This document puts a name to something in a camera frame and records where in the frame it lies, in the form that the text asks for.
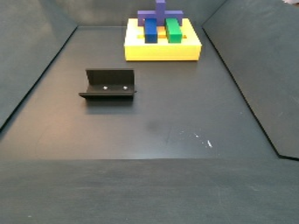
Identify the yellow board base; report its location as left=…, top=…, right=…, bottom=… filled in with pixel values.
left=125, top=18, right=202, bottom=61

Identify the green long block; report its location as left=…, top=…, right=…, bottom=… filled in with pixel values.
left=165, top=18, right=183, bottom=44

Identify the blue long block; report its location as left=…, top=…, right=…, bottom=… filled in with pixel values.
left=145, top=18, right=158, bottom=44

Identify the purple cross-shaped block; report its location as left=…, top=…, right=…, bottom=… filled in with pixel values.
left=137, top=0, right=183, bottom=26

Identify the black bracket holder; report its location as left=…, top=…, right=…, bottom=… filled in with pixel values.
left=79, top=68, right=137, bottom=99

